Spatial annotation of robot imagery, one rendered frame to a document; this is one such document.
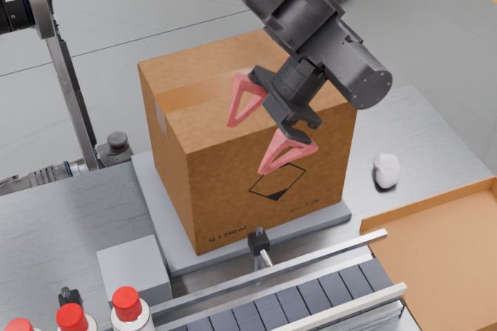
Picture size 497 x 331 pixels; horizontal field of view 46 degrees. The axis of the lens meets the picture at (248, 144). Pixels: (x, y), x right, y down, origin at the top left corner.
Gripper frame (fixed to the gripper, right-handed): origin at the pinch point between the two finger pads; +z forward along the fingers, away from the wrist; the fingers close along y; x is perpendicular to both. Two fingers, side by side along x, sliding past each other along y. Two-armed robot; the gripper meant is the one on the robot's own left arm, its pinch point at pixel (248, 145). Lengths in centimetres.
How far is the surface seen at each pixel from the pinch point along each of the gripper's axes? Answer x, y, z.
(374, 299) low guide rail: 26.9, 17.0, 11.1
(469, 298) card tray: 46, 21, 6
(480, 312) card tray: 46, 24, 6
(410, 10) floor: 209, -150, -15
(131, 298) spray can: -10.8, 9.8, 20.1
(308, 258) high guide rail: 18.3, 8.4, 12.3
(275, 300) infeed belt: 19.2, 8.7, 22.1
